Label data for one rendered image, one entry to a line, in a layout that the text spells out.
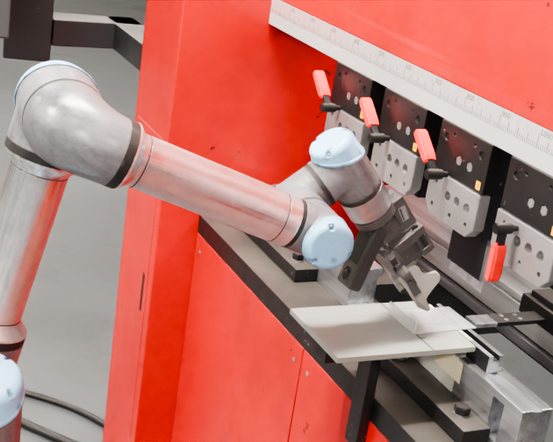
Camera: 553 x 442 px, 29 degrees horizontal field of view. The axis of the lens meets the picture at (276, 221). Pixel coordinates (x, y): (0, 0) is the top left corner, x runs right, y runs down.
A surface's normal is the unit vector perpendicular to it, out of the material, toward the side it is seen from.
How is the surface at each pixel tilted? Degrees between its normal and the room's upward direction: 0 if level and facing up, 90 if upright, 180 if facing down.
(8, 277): 89
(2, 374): 7
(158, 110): 90
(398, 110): 90
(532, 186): 90
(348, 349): 0
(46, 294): 0
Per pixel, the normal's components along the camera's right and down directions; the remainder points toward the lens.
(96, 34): 0.41, 0.37
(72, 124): -0.04, -0.18
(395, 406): 0.15, -0.93
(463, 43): -0.90, 0.02
